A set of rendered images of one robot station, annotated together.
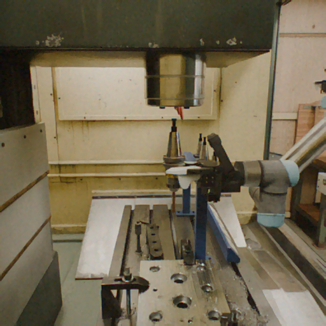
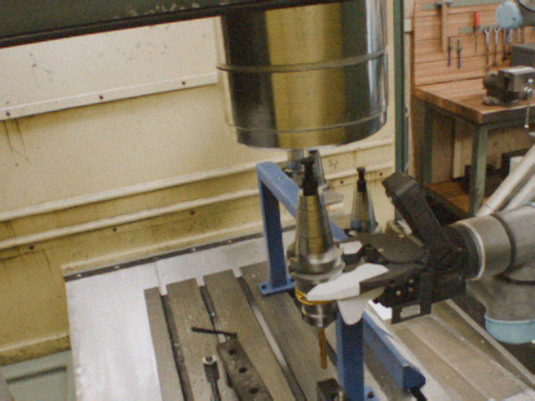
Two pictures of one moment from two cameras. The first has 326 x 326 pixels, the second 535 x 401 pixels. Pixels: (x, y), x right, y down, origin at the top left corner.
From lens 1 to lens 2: 0.34 m
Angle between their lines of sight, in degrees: 18
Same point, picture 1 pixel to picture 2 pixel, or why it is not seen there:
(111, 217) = (117, 315)
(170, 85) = (316, 91)
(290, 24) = not seen: outside the picture
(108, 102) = (55, 68)
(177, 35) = not seen: outside the picture
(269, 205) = (520, 306)
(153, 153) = (177, 163)
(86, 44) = (54, 17)
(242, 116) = not seen: hidden behind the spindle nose
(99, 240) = (108, 370)
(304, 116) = (424, 25)
